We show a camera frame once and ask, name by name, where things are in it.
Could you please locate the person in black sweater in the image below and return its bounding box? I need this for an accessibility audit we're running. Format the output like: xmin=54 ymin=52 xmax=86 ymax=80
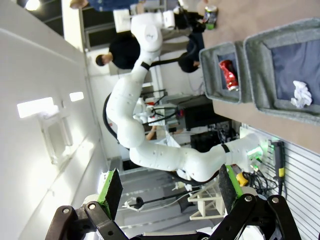
xmin=96 ymin=34 xmax=141 ymax=71

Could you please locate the ceiling light panel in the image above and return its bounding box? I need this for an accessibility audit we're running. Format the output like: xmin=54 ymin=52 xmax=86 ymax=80
xmin=16 ymin=96 xmax=55 ymax=119
xmin=69 ymin=91 xmax=85 ymax=103

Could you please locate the white wooden stool frame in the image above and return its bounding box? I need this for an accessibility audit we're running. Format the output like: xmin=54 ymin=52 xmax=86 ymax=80
xmin=187 ymin=184 xmax=226 ymax=221

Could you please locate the person in denim jacket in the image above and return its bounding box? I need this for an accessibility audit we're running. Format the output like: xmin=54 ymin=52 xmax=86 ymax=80
xmin=69 ymin=0 xmax=141 ymax=13

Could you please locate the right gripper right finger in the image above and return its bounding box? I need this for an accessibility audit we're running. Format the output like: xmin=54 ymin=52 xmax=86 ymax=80
xmin=209 ymin=163 xmax=302 ymax=240

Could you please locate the crushed red drink can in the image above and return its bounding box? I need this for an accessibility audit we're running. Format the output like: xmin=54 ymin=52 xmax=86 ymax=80
xmin=218 ymin=59 xmax=240 ymax=92

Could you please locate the black equipment box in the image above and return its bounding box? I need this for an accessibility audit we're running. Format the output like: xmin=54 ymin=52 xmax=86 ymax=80
xmin=183 ymin=102 xmax=232 ymax=131

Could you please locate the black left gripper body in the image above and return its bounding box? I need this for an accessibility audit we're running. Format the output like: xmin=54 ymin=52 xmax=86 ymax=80
xmin=174 ymin=11 xmax=202 ymax=33

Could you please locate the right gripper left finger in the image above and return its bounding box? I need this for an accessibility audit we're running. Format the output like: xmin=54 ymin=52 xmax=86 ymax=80
xmin=44 ymin=168 xmax=128 ymax=240

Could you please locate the white paper ball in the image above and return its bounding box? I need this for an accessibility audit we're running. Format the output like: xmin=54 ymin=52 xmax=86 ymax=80
xmin=290 ymin=80 xmax=313 ymax=109

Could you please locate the grey woven fabric basket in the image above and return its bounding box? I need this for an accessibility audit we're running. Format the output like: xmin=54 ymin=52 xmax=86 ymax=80
xmin=199 ymin=41 xmax=252 ymax=105
xmin=243 ymin=17 xmax=320 ymax=126

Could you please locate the crushed black drink can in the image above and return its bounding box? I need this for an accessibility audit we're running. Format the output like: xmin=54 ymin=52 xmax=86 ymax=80
xmin=202 ymin=4 xmax=219 ymax=31

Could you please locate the black handheld control device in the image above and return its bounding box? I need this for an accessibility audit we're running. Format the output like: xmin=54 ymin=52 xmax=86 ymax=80
xmin=271 ymin=141 xmax=286 ymax=181

